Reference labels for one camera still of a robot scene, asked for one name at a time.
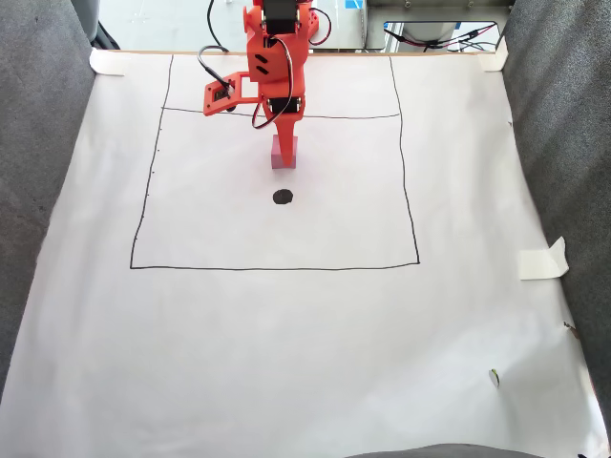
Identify pink foam cube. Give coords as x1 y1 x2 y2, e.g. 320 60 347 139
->
270 135 298 170

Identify white device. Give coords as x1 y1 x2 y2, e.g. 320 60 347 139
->
398 21 462 47

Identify grey fabric panel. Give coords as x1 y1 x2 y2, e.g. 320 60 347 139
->
500 0 611 430
0 0 96 402

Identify red black servo wire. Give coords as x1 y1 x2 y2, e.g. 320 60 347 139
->
251 94 282 130
307 7 332 48

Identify white paper sheet with lines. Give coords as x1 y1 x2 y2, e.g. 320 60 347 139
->
0 50 610 458

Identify black camera cable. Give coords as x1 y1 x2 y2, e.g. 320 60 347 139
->
197 0 236 94

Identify metal frame bar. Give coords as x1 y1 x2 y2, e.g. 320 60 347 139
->
365 0 516 23

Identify red black wire bundle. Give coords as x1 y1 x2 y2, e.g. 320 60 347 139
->
384 26 497 52

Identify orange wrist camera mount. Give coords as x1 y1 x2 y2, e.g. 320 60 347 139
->
202 71 263 118

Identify white tape piece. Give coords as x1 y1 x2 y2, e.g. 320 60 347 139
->
89 47 126 77
517 236 570 281
478 36 509 73

